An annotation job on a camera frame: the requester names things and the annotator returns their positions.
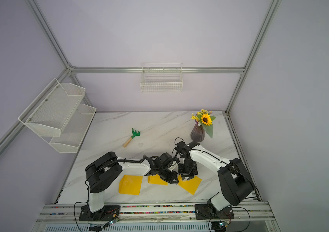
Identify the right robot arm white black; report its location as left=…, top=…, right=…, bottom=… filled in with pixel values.
left=175, top=141, right=256, bottom=212

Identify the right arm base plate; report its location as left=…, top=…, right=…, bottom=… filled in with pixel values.
left=194, top=204, right=235, bottom=220

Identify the green toy rake wooden handle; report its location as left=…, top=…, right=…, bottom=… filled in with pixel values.
left=123, top=128, right=140, bottom=148

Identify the upper white mesh shelf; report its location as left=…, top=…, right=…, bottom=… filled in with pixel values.
left=18, top=79, right=85, bottom=137

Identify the sunflower bouquet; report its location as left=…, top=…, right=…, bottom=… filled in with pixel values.
left=191, top=109, right=216, bottom=139

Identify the lower white mesh shelf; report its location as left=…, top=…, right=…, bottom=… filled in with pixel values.
left=42, top=104, right=96, bottom=153

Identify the dark purple vase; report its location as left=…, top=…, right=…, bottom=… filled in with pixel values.
left=190, top=123, right=206, bottom=143

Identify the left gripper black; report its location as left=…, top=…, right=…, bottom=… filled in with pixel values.
left=158, top=166, right=180, bottom=184

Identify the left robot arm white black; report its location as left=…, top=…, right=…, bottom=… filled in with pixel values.
left=85, top=151, right=180, bottom=213

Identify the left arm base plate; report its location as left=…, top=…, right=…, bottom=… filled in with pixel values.
left=79, top=205, right=121, bottom=221

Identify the white mesh shelf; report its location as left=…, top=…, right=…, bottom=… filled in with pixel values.
left=42, top=104, right=96, bottom=153
left=18, top=79, right=85, bottom=137

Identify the yellow envelope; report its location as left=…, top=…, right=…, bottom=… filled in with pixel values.
left=148, top=175, right=168, bottom=186
left=119, top=175, right=143, bottom=195
left=178, top=175, right=202, bottom=195

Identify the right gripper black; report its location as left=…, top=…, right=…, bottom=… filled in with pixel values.
left=179, top=159, right=199, bottom=179

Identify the white wire wall basket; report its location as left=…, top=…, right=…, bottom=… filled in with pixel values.
left=140, top=62, right=183, bottom=93

